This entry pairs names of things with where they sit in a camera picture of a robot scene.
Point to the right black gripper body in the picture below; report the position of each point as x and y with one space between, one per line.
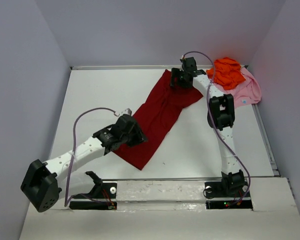
176 78

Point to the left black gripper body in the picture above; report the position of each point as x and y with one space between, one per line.
137 133

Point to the dark red t shirt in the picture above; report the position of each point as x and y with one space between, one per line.
156 116

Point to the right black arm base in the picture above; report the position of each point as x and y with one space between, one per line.
218 199

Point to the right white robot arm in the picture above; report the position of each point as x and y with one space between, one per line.
221 118

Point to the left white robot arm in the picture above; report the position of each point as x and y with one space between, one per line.
47 182

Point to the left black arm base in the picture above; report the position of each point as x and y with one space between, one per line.
103 199

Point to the orange t shirt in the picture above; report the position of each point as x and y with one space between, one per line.
227 73

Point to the pink t shirt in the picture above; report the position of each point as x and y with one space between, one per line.
247 92

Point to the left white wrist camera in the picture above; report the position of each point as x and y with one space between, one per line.
126 111

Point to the front metal rail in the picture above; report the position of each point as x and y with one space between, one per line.
165 179

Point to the metal rail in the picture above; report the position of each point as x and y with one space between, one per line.
266 142
165 179

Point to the right side metal rail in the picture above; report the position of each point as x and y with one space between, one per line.
266 142

